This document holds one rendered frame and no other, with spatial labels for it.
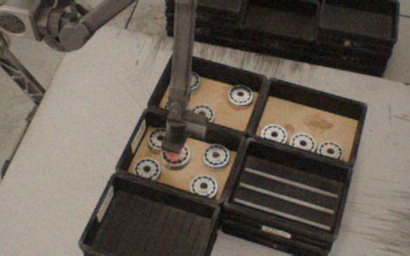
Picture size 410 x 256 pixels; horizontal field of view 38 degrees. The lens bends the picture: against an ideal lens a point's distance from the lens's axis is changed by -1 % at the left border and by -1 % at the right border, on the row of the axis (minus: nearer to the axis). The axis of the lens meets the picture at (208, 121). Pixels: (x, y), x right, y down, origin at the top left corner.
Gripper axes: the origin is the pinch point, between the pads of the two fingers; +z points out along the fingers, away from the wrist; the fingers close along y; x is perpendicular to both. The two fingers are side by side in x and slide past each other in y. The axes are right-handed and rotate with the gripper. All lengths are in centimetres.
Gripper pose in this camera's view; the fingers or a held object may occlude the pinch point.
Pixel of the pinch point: (174, 151)
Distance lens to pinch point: 202.4
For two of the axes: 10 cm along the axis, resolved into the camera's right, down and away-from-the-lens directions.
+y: 3.2, -7.7, 5.5
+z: -0.6, 5.6, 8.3
